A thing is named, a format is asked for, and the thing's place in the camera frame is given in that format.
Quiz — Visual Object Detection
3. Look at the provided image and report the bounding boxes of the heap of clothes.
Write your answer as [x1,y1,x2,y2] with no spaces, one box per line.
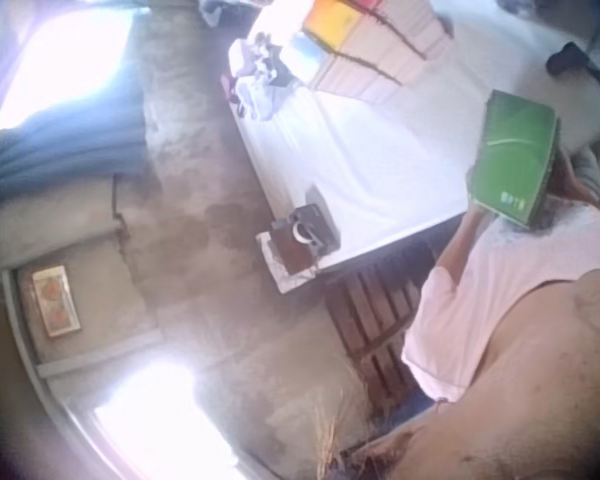
[221,30,307,122]

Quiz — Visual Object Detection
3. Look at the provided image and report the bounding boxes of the white patterned cloth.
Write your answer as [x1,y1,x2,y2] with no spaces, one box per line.
[254,229,322,297]

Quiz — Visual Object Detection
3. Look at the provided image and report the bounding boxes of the person's right hand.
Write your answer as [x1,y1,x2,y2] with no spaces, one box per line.
[548,145,588,205]

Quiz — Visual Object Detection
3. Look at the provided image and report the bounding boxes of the brown slatted wooden bench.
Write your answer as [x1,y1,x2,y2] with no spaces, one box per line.
[323,234,444,416]

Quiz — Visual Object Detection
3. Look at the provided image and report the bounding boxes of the framed picture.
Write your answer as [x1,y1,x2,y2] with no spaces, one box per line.
[29,263,84,341]

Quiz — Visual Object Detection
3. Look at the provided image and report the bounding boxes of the dry grass bundle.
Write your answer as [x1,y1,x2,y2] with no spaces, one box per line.
[309,369,361,480]

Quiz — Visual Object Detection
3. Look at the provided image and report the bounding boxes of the stacks of pale books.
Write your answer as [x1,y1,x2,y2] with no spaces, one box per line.
[307,0,455,104]

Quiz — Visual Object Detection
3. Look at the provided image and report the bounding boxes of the light blue book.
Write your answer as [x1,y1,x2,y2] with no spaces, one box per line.
[283,31,328,68]

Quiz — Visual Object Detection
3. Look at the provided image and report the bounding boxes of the blue curtain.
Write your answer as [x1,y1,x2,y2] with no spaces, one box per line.
[0,9,149,201]

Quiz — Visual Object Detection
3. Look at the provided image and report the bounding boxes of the person's left hand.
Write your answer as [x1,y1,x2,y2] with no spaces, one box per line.
[463,197,489,222]

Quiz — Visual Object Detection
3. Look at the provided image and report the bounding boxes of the green book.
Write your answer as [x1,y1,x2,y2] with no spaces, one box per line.
[465,89,562,230]

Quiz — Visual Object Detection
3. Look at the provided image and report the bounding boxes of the brown box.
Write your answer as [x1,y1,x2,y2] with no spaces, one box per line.
[268,222,320,276]

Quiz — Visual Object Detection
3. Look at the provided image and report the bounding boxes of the yellow book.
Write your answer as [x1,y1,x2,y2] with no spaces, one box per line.
[301,0,362,53]

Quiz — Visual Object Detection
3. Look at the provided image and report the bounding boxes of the black object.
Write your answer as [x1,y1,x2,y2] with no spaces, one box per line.
[545,41,592,77]

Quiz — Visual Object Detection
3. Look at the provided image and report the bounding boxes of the black device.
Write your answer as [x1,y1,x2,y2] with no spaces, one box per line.
[272,184,342,257]

